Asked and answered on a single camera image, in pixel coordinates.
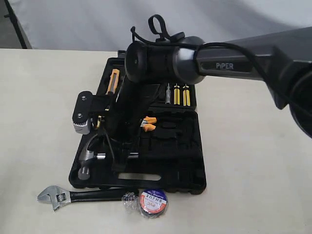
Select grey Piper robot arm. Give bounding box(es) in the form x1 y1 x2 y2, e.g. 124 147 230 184
103 27 312 172

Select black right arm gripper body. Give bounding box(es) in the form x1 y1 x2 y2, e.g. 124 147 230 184
93 77 158 172

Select yellow precision screwdriver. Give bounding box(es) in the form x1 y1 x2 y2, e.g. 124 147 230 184
174 83 180 105
182 84 191 106

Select black stand pole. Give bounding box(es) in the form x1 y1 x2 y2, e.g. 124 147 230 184
3 0 28 49

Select white backdrop cloth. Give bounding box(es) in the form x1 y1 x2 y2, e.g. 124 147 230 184
10 0 312 51

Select steel claw hammer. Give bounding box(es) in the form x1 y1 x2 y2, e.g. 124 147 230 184
78 134 139 180

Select orange utility knife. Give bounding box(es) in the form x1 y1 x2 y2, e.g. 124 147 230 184
105 69 120 96

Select yellow precision screwdriver right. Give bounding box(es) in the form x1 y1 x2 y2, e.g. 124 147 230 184
182 84 191 106

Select black plastic tool case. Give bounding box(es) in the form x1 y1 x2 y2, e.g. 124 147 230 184
69 50 206 195

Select black PVC electrical tape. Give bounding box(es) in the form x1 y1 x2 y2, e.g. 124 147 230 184
121 189 169 218

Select clear tester screwdriver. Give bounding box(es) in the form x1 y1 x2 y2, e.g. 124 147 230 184
165 83 171 104

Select yellow tape measure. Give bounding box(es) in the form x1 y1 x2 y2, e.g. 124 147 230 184
93 116 103 130

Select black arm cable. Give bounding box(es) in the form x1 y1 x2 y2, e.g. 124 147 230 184
130 14 312 117

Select yellow precision screwdriver left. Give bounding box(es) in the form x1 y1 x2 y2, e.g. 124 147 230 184
174 83 180 105

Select adjustable wrench black handle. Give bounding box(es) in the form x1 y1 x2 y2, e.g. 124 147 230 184
37 185 139 211

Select orange handled pliers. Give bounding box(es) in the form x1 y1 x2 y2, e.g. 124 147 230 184
140 116 157 132

